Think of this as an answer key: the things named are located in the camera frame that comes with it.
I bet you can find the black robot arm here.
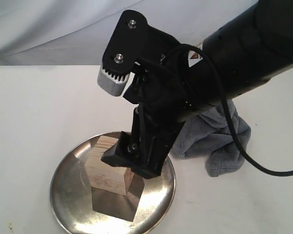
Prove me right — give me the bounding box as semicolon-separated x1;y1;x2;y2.
97;0;293;179

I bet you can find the grey fluffy towel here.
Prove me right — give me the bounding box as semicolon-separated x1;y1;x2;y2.
170;105;245;177

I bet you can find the white backdrop cloth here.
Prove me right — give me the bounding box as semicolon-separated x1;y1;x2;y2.
0;0;254;66

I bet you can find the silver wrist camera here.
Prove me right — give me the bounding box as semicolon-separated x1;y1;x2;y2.
97;65;130;97

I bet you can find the black cable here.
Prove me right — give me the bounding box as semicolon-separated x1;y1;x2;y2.
161;43;293;176

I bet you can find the wooden cube block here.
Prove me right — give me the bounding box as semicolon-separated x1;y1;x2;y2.
84;136;134;195

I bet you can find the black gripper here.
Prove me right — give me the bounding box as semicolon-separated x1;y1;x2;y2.
101;59;186;179

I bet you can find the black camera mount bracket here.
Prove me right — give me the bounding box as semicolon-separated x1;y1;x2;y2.
102;9;167;78

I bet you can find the round steel plate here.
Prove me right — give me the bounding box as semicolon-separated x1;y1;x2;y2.
50;135;176;234

